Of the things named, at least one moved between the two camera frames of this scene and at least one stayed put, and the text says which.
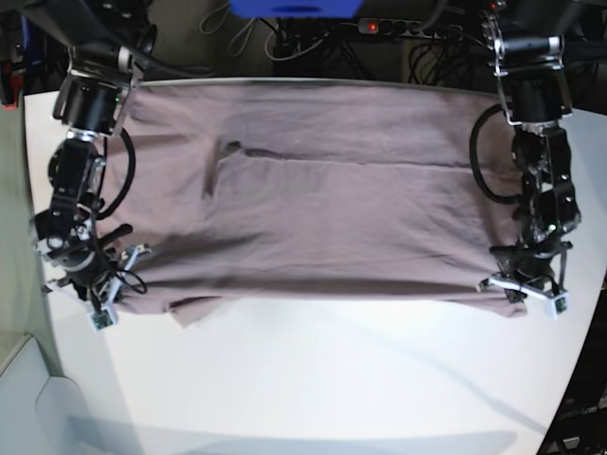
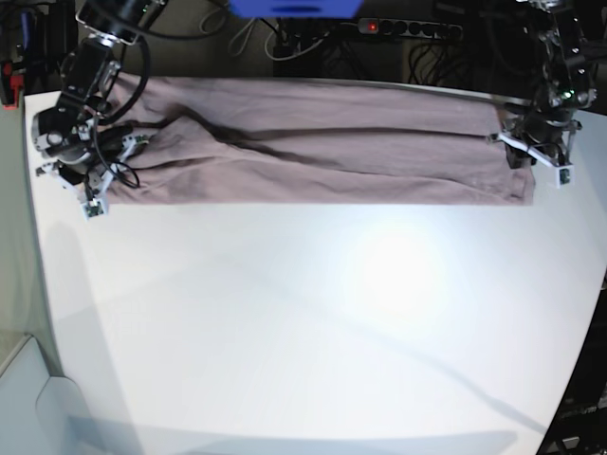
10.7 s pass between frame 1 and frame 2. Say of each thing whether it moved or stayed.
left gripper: moved
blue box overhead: stayed
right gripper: moved
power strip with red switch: stayed
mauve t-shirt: moved
